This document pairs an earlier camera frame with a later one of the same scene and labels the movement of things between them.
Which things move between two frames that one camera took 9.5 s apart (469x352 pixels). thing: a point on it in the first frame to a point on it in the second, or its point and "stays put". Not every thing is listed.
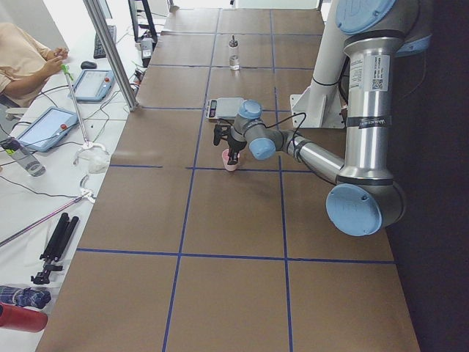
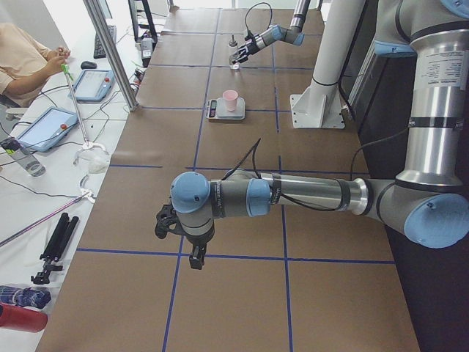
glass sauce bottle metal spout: [234, 54] stays put
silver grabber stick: [64, 69] stays put
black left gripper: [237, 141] to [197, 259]
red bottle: [21, 318] stays put
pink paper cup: [226, 159] to [230, 97]
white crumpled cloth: [94, 158] stays put
